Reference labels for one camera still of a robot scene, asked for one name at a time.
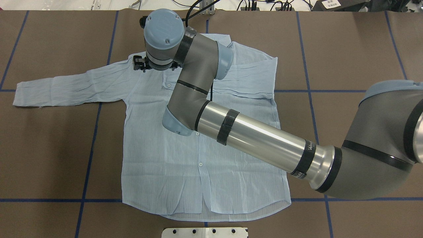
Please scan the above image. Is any light blue button-up shirt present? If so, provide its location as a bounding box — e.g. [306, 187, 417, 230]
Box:
[13, 54, 291, 222]

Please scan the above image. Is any aluminium frame post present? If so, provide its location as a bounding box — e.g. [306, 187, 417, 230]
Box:
[198, 0, 219, 15]

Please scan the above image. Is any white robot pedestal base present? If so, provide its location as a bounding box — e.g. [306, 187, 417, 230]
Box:
[161, 227, 249, 238]

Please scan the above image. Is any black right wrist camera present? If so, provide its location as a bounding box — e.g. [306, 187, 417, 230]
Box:
[133, 55, 146, 72]

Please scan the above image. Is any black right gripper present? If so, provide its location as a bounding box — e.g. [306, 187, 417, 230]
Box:
[143, 58, 182, 71]

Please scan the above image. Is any black labelled box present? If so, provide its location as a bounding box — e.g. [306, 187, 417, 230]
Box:
[312, 0, 372, 12]

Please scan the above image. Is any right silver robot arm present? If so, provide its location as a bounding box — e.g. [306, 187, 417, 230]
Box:
[134, 9, 423, 199]

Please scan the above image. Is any black braided right cable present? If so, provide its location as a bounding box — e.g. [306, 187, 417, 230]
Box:
[185, 0, 218, 27]

